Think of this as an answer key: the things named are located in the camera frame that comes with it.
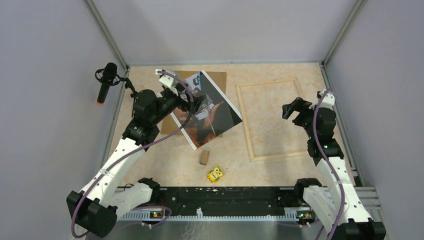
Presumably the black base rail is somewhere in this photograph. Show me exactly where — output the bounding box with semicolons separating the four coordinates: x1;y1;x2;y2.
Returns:
145;186;311;217

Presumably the printed photo sheet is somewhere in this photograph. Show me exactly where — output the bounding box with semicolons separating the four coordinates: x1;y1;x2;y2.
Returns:
181;70;243;150

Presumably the brown cardboard backing board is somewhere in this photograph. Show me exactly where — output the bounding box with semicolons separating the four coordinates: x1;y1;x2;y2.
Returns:
160;70;227;135

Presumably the black microphone on tripod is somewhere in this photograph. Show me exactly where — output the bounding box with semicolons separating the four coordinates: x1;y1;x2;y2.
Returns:
94;62;137;104

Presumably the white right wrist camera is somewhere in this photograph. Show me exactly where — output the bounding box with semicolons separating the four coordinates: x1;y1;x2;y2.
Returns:
317;89;335;109

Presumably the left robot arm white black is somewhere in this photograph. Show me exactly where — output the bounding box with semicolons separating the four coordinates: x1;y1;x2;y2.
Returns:
66;89;206;239

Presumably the yellow owl toy block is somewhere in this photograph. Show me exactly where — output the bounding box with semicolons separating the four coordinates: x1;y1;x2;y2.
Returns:
207;166;225;183

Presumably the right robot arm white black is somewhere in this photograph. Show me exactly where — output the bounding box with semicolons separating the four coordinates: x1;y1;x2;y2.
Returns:
282;97;387;240

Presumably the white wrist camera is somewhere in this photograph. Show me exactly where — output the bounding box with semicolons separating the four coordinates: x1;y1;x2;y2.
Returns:
155;69;180;89
317;89;335;109

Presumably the small wooden block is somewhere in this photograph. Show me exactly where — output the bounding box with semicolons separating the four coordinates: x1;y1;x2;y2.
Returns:
199;150;210;166

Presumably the light wooden picture frame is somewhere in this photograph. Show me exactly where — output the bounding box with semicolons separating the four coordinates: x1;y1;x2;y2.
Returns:
236;77;307;162

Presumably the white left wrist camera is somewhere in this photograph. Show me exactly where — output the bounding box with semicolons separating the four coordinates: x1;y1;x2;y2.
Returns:
155;69;180;89

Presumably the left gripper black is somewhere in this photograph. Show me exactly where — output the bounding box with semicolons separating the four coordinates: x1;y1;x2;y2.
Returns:
150;82;206;125

